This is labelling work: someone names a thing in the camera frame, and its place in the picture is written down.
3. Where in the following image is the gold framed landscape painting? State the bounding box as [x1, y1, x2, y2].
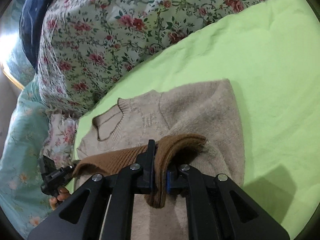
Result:
[1, 0, 29, 90]

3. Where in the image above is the beige knit sweater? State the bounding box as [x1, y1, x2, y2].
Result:
[73, 78, 245, 240]

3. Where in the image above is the pink floral ruffled pillow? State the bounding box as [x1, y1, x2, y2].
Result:
[40, 110, 78, 168]

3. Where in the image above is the teal floral blanket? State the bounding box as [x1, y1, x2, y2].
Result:
[1, 77, 52, 239]

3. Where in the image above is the red floral white quilt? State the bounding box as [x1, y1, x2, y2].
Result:
[37, 0, 266, 114]

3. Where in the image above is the person's left hand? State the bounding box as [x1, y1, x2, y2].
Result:
[49, 187, 71, 210]

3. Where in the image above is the navy blue pillow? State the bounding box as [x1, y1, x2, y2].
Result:
[19, 0, 53, 71]

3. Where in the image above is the lime green bed sheet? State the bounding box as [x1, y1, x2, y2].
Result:
[74, 0, 319, 238]

